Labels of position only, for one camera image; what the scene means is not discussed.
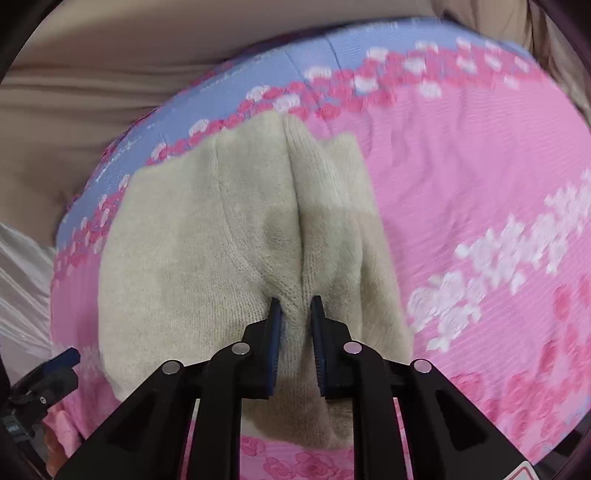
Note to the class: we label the pink floral bed sheet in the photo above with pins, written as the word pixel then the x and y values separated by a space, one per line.
pixel 480 166

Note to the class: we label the cream knit sweater black hearts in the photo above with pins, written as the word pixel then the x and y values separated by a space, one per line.
pixel 202 243

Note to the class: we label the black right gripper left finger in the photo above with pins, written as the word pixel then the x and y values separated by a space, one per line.
pixel 184 421

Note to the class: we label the white satin fabric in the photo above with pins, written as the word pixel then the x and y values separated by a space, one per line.
pixel 26 270

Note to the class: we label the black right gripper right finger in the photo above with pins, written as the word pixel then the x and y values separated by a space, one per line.
pixel 409 420

